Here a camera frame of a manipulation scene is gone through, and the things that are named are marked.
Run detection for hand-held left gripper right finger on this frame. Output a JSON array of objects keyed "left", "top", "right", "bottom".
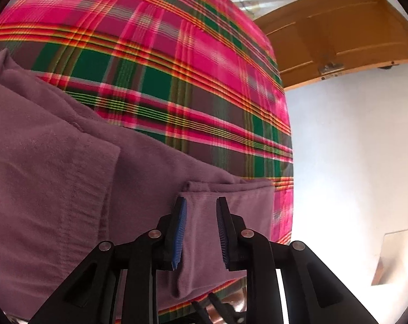
[{"left": 216, "top": 196, "right": 377, "bottom": 324}]

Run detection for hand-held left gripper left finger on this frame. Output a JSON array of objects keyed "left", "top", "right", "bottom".
[{"left": 28, "top": 196, "right": 188, "bottom": 324}]

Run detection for purple fleece pants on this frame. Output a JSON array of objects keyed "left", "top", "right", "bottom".
[{"left": 0, "top": 49, "right": 275, "bottom": 321}]

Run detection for pink plaid tablecloth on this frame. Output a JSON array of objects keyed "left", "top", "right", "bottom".
[{"left": 0, "top": 0, "right": 294, "bottom": 324}]

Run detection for wooden door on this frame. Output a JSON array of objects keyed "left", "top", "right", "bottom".
[{"left": 255, "top": 0, "right": 408, "bottom": 90}]

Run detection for metal door handle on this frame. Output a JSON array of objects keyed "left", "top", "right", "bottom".
[{"left": 318, "top": 61, "right": 346, "bottom": 76}]

